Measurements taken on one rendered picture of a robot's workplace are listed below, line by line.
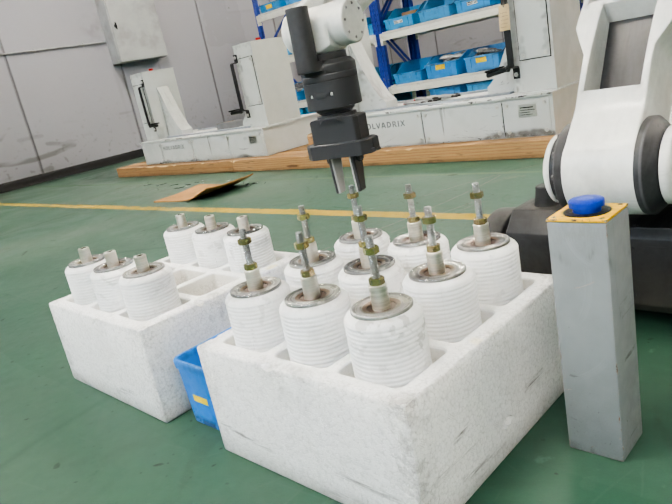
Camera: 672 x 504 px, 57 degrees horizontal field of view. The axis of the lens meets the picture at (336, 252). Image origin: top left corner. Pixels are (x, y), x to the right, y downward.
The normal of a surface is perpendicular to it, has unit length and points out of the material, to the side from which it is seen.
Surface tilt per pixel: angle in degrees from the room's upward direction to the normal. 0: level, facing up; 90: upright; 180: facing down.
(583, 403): 90
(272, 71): 90
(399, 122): 90
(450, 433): 90
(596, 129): 45
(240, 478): 0
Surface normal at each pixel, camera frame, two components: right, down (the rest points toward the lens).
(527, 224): -0.62, -0.43
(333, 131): -0.44, 0.33
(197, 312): 0.71, 0.06
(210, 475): -0.19, -0.94
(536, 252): -0.68, 0.33
